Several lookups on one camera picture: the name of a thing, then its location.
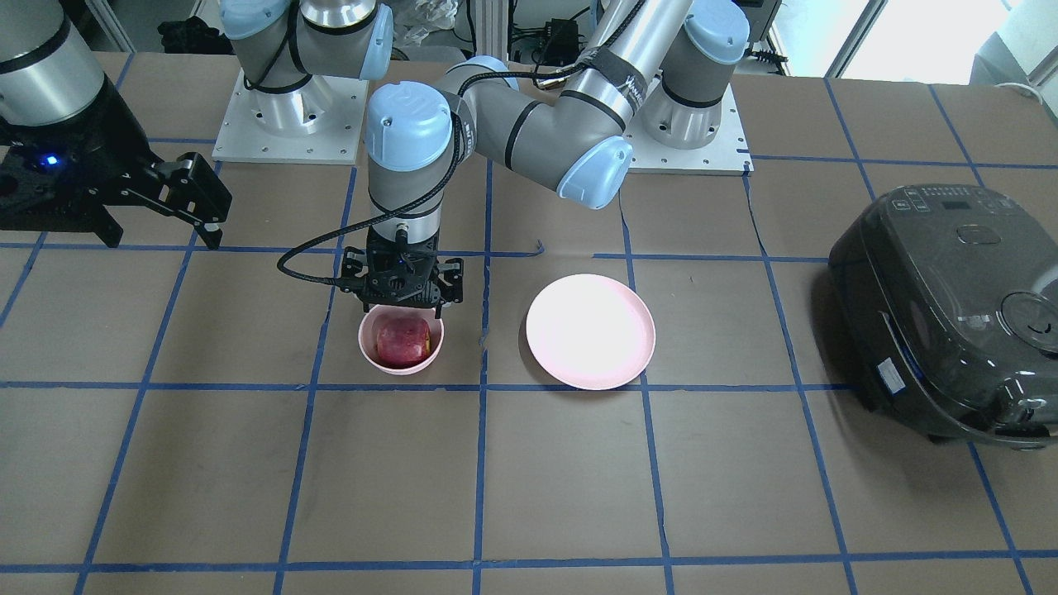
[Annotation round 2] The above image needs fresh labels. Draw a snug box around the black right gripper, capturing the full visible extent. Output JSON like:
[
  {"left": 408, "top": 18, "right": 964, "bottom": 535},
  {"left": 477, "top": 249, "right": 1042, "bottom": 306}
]
[{"left": 2, "top": 79, "right": 233, "bottom": 250}]

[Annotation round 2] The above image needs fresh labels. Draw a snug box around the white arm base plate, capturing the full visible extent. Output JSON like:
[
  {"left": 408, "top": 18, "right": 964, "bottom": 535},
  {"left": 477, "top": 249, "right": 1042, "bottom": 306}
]
[
  {"left": 625, "top": 79, "right": 755, "bottom": 176},
  {"left": 212, "top": 75, "right": 369, "bottom": 166}
]

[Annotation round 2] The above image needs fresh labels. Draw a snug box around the dark grey rice cooker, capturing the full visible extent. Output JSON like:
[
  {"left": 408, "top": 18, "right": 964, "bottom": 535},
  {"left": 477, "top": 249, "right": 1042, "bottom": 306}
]
[{"left": 828, "top": 183, "right": 1057, "bottom": 450}]

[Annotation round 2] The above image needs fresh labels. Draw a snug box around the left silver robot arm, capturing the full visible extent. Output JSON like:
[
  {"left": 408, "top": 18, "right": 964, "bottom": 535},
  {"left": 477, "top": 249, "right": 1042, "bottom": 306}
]
[{"left": 332, "top": 1, "right": 751, "bottom": 312}]

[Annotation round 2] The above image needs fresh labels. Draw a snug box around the pink bowl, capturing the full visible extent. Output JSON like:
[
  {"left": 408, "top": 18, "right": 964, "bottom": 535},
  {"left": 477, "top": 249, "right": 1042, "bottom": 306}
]
[{"left": 355, "top": 305, "right": 445, "bottom": 375}]

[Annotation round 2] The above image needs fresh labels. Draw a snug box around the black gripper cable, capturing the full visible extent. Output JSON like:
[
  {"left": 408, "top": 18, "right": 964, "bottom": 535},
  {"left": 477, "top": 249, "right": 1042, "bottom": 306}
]
[{"left": 277, "top": 107, "right": 464, "bottom": 289}]

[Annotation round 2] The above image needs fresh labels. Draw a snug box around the pink plate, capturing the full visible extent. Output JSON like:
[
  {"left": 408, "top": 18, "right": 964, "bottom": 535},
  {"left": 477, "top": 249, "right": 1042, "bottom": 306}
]
[{"left": 525, "top": 274, "right": 656, "bottom": 391}]

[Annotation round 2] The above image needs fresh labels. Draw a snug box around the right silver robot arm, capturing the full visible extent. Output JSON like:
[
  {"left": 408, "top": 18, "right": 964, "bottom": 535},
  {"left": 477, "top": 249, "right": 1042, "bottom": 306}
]
[{"left": 1, "top": 1, "right": 393, "bottom": 250}]

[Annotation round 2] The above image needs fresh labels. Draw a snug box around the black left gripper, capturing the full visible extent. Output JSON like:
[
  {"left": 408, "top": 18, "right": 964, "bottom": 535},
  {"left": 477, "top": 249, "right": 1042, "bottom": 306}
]
[{"left": 336, "top": 230, "right": 466, "bottom": 320}]

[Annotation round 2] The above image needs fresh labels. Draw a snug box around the red apple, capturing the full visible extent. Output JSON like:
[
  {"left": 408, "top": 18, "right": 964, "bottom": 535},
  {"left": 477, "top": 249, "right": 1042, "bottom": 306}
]
[{"left": 375, "top": 317, "right": 433, "bottom": 369}]

